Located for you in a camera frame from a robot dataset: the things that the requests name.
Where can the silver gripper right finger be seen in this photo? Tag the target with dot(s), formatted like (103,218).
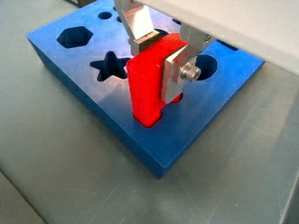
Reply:
(180,67)

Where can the red square-circle peg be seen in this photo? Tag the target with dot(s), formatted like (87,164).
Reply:
(145,71)

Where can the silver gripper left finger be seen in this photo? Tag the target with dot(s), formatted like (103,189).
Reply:
(135,17)

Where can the blue shape-sorting board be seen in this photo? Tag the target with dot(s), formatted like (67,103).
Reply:
(79,39)

